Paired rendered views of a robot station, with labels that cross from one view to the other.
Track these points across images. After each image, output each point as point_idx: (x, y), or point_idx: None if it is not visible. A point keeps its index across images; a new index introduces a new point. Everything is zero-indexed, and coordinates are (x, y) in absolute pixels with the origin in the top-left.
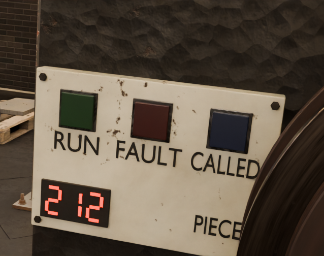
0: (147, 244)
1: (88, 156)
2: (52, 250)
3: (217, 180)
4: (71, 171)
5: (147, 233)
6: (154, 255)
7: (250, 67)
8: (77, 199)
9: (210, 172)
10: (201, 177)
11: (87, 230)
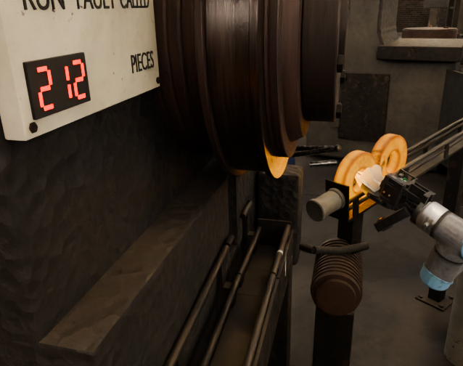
0: (113, 102)
1: (56, 14)
2: (29, 176)
3: (133, 14)
4: (47, 40)
5: (111, 91)
6: (101, 122)
7: None
8: (64, 75)
9: (130, 8)
10: (127, 14)
11: (75, 114)
